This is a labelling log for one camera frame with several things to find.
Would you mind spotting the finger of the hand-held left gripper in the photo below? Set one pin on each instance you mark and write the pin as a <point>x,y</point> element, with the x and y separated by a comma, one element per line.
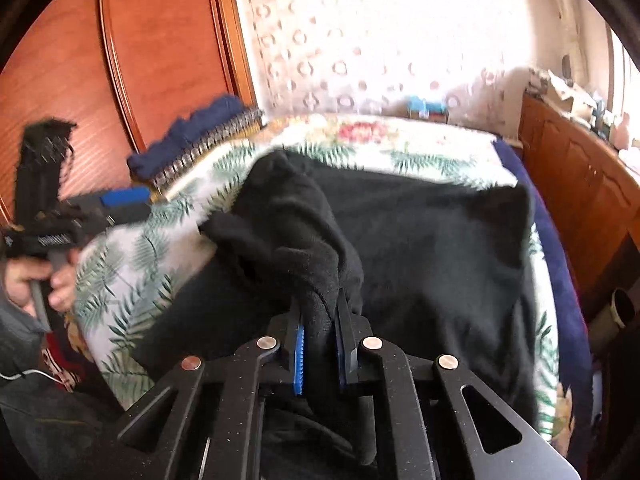
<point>125,199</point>

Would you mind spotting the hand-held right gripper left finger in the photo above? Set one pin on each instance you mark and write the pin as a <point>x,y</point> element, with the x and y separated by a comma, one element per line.
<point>299,360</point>

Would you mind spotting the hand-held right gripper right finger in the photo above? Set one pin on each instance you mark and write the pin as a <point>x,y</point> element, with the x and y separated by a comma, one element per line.
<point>343,355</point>

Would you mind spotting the black printed t-shirt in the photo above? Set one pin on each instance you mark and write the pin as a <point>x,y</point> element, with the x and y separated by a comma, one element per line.
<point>400,260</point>

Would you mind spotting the person's left forearm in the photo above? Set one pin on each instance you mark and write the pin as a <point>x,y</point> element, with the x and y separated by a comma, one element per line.
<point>20,320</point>

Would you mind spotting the person's left hand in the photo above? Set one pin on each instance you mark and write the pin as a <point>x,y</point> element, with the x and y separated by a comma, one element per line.
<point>62,282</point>

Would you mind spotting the leaf print blanket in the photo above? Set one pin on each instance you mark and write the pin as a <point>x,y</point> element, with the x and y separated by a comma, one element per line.
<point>145,270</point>

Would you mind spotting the navy blue folded cloth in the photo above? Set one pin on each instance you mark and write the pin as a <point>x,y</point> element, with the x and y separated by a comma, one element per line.
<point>187,132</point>

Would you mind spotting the wooden headboard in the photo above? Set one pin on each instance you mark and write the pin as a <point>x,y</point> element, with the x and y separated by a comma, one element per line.
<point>125,60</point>

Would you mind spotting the red patterned cloth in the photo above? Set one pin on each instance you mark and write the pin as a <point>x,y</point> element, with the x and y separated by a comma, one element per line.
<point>57,360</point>

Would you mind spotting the person's dark clothing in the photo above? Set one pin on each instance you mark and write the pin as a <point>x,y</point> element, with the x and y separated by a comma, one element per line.
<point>50,425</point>

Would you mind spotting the floral bedspread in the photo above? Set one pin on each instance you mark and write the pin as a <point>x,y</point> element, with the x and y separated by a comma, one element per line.
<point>360,130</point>

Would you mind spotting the navy blue bed sheet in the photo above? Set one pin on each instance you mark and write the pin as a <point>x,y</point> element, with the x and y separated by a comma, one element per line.
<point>560,285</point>

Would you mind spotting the blue tissue box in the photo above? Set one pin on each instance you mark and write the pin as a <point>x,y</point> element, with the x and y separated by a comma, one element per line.
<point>425,107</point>

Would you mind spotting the wooden sideboard cabinet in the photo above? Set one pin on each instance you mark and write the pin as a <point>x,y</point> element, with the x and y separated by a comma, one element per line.
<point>580,185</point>

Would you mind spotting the circle pattern curtain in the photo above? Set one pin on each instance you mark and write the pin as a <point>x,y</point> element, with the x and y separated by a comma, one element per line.
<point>380,50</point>

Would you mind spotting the open cardboard box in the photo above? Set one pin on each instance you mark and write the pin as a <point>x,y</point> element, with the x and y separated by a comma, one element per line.
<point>565,91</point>

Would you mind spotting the clutter of small jars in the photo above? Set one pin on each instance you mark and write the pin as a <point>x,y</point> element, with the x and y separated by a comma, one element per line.
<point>602,110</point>

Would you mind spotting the pink figurine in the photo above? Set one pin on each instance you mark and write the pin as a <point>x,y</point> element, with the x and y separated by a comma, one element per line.
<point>623,130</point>

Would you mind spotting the bright window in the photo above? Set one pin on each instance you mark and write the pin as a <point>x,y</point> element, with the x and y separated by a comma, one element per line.
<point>625,75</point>

